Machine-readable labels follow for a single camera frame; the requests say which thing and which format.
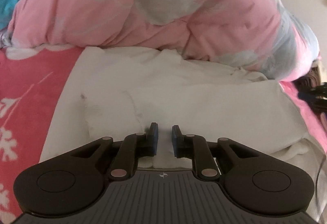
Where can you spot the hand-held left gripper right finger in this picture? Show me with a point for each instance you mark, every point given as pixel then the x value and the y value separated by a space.
pixel 175 142

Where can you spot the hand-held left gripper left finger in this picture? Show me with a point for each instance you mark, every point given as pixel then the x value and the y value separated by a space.
pixel 154 142

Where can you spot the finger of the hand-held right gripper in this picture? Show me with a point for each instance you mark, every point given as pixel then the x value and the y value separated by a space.
pixel 319 105
pixel 310 95

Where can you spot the white garment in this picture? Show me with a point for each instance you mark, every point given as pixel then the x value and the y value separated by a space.
pixel 199 96

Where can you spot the dark garment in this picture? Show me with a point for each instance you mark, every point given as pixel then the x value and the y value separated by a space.
pixel 307 78

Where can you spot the pink floral bed blanket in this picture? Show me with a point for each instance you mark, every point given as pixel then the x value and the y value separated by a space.
pixel 28 91

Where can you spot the pink grey floral quilt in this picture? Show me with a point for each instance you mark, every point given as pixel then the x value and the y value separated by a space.
pixel 107 4

